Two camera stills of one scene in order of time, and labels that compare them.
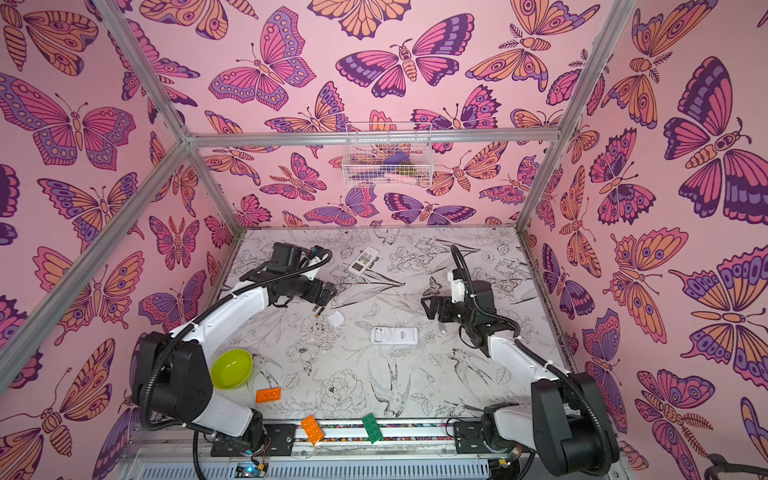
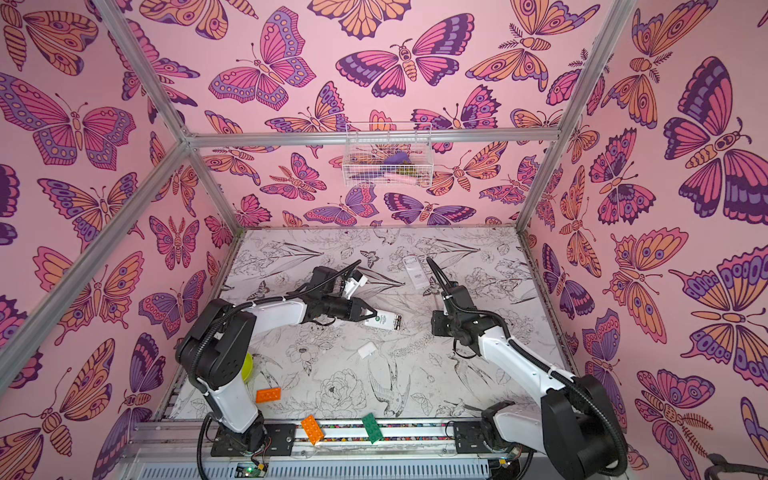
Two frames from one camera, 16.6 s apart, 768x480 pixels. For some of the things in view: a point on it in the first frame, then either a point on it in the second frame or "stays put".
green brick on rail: (372, 428) stays put
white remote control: (364, 260) to (382, 320)
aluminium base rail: (382, 450) stays put
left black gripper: (325, 297) to (354, 311)
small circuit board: (251, 470) stays put
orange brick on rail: (312, 430) stays put
